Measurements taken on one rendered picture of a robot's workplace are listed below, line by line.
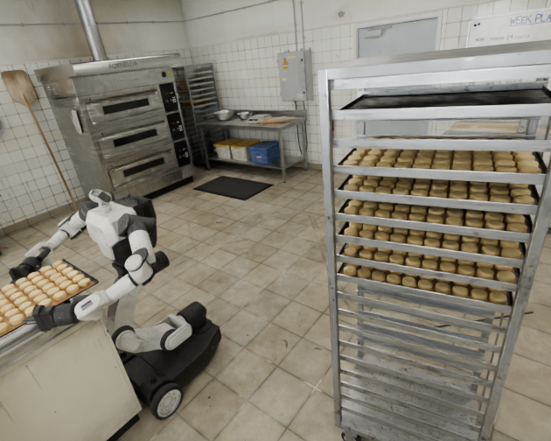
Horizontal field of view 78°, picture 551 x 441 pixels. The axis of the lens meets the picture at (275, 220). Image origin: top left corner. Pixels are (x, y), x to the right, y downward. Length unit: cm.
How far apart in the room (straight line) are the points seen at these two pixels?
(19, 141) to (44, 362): 439
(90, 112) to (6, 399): 384
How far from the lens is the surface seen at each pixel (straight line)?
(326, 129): 113
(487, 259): 126
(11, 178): 598
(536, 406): 255
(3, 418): 202
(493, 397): 162
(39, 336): 189
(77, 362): 202
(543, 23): 475
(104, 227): 189
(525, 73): 108
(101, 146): 521
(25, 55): 607
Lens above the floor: 188
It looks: 26 degrees down
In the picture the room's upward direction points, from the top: 7 degrees counter-clockwise
